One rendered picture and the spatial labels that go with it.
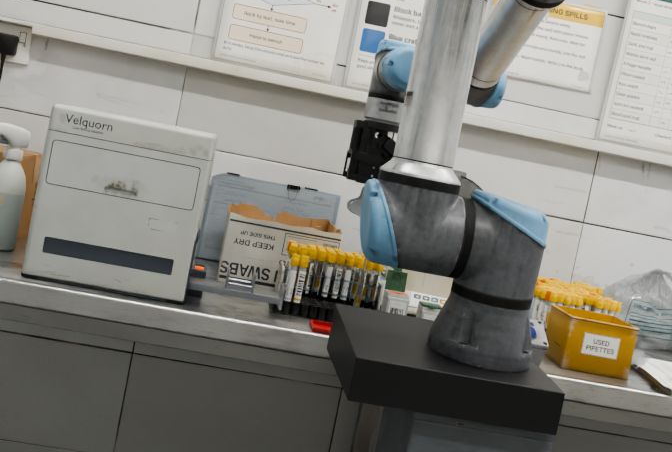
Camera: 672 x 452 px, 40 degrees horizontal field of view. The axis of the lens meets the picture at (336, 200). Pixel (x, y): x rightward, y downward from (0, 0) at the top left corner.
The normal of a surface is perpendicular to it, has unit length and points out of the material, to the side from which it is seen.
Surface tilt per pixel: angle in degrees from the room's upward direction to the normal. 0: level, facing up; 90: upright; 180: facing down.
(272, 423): 90
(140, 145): 90
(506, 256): 94
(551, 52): 89
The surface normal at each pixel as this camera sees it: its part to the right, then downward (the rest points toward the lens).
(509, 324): 0.43, -0.11
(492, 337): 0.04, -0.18
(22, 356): 0.11, 0.07
